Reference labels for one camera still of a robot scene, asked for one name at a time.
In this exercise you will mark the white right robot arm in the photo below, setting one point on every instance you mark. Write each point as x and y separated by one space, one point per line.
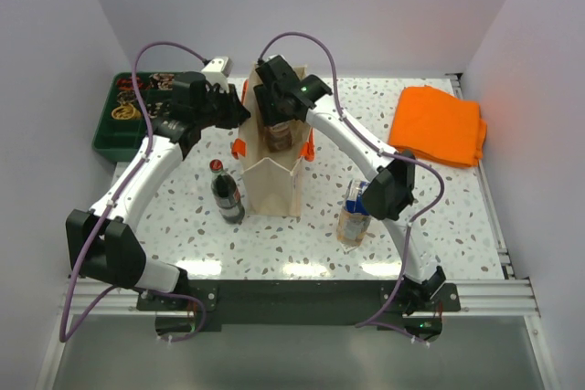
390 175

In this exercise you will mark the aluminium frame rail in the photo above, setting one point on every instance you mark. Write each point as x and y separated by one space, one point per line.
509 297

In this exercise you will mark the red rubber bands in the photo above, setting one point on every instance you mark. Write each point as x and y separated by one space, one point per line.
126 83

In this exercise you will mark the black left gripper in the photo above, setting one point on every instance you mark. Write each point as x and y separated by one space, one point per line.
237 112

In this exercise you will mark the cola bottle left side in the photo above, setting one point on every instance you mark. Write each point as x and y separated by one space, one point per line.
226 193

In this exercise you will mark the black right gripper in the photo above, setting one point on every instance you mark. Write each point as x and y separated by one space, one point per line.
269 113

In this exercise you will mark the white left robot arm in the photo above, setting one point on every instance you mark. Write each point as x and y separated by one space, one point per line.
101 240

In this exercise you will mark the yellow rubber bands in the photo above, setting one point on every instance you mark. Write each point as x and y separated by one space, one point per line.
126 112

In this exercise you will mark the purple juice carton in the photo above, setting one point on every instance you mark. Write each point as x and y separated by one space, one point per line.
278 137

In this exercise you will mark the green compartment tray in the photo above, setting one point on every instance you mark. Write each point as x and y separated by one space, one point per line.
118 141

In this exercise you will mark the folded orange cloth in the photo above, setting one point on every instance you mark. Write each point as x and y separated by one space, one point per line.
438 127

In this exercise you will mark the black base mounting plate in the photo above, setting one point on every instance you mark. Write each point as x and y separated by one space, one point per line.
300 302

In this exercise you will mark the orange juice carton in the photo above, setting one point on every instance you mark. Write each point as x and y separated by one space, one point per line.
354 219

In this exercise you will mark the beige canvas tote bag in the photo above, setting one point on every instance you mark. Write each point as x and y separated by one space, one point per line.
273 180

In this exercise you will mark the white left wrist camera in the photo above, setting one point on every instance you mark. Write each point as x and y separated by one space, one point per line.
219 68

